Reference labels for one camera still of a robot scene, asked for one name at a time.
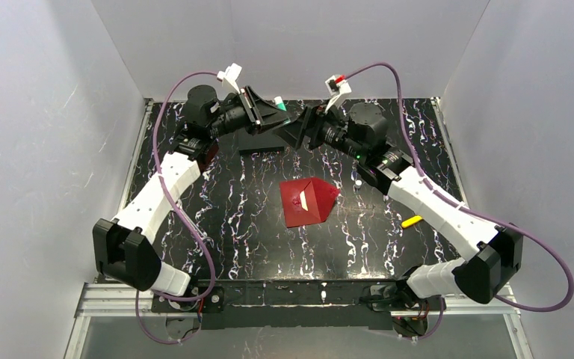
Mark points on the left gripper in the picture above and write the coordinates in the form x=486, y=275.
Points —
x=250, y=112

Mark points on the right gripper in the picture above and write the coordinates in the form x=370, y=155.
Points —
x=314, y=128

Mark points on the green white glue stick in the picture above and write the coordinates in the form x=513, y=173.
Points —
x=278, y=101

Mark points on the red envelope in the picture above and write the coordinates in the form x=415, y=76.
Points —
x=320, y=197

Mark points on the cream paper letter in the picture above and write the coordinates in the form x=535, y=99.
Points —
x=302, y=199

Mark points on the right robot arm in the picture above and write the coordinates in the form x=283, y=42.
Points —
x=489, y=254

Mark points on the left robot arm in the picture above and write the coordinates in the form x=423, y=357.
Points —
x=123, y=246

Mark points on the black rectangular block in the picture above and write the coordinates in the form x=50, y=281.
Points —
x=261, y=143

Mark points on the silver wrench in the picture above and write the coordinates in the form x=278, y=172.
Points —
x=208, y=242

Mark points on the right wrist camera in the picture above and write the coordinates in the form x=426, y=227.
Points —
x=339, y=89

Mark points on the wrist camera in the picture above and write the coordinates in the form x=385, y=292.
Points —
x=339, y=89
x=229, y=77

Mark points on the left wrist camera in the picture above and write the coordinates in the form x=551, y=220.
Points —
x=229, y=77

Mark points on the yellow handled screwdriver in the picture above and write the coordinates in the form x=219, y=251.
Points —
x=411, y=221

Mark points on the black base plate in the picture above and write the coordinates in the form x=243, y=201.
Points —
x=375, y=304

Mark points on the aluminium rail frame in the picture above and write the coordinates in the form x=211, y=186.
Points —
x=118, y=300

